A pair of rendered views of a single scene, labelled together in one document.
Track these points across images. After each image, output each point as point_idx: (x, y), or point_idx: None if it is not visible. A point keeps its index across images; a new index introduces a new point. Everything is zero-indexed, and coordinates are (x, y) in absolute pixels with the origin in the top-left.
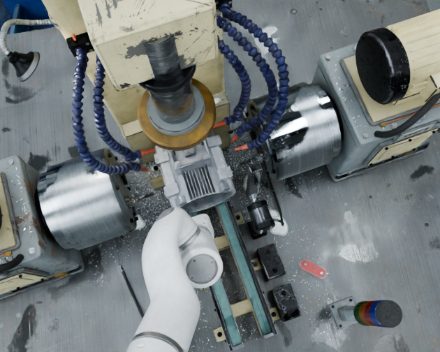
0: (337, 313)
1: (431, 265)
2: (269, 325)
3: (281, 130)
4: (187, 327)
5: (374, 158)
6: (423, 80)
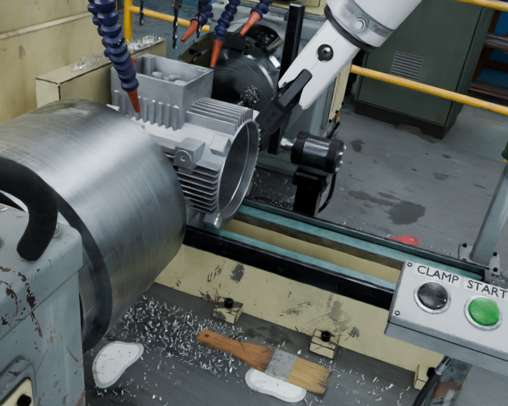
0: (476, 263)
1: (462, 189)
2: (470, 271)
3: (256, 34)
4: None
5: (333, 97)
6: None
